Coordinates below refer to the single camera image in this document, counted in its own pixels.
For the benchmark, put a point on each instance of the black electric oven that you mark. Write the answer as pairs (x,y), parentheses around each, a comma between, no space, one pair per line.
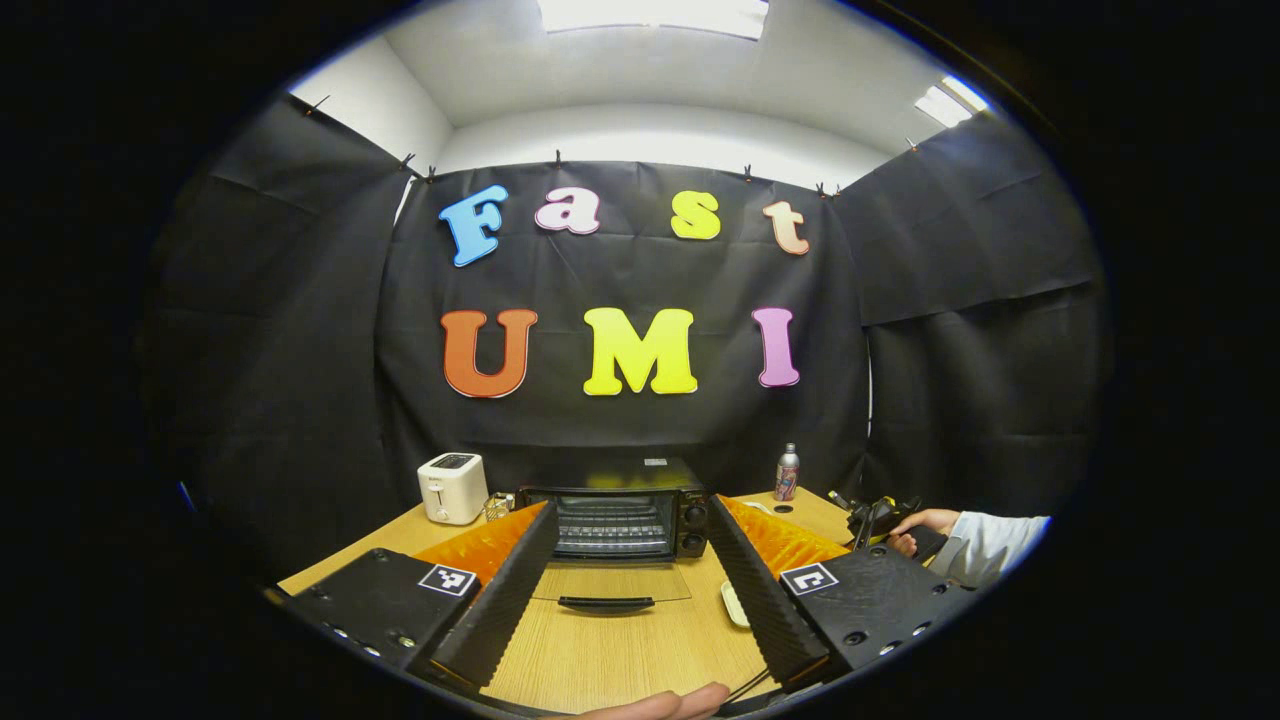
(690,530)

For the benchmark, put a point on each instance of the white square plate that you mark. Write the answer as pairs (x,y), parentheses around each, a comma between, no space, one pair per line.
(733,603)

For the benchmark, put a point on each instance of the white toaster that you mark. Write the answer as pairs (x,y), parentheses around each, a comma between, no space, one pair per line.
(452,490)

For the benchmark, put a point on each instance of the silver printed bottle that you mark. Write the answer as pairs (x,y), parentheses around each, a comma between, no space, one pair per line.
(787,475)

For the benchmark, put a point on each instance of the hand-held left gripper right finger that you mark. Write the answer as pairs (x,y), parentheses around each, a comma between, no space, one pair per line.
(750,590)

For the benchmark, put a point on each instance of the small metal rack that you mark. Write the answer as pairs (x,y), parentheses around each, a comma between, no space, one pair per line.
(498,506)

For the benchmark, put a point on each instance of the black backdrop cloth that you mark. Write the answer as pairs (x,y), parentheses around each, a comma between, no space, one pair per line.
(620,420)

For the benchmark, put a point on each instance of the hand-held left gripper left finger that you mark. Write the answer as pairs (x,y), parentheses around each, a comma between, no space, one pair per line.
(505,600)

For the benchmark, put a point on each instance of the large ceiling light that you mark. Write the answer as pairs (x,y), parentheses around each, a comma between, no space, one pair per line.
(650,15)

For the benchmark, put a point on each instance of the small ceiling light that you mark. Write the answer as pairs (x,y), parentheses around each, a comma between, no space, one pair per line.
(950,100)

